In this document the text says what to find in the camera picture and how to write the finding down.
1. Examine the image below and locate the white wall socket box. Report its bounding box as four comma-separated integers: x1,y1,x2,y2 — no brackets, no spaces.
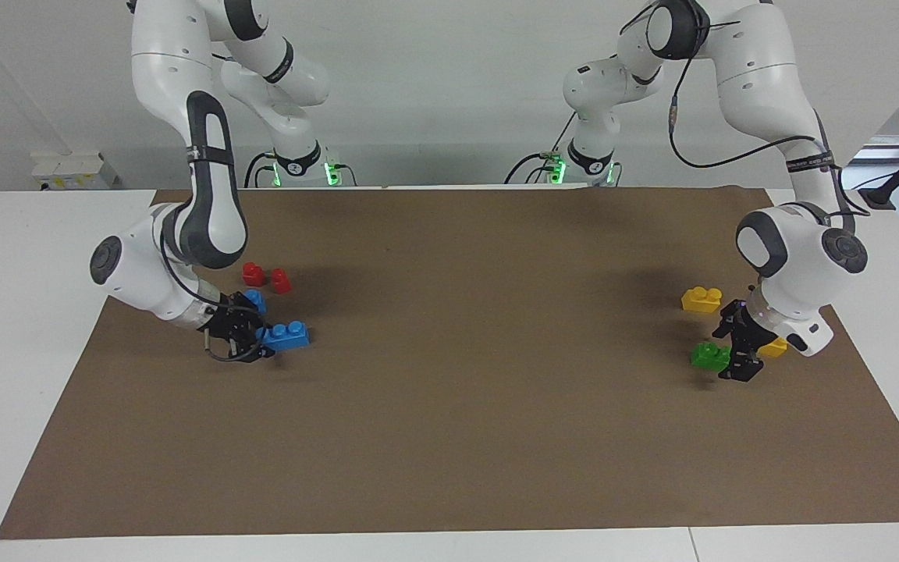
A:
30,151,119,190

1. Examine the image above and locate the black base cable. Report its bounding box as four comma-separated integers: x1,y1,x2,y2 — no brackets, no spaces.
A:
243,151,279,189
504,151,571,186

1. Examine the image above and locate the black left base cable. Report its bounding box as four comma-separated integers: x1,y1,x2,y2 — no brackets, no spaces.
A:
504,151,571,186

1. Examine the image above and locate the brown table mat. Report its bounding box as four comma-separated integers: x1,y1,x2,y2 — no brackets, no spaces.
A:
0,186,899,541

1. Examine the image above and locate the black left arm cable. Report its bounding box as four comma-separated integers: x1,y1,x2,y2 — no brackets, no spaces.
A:
621,0,876,215

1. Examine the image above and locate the black right base cable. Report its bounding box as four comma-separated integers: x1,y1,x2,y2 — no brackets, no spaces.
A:
243,151,279,189

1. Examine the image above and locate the green toy brick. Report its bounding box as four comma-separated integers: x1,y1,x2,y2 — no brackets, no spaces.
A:
690,342,731,371

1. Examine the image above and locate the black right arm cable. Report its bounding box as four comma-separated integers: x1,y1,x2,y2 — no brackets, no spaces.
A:
159,226,261,365

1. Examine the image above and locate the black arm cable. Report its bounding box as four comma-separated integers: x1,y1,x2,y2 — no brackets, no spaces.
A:
159,226,261,365
621,0,876,215

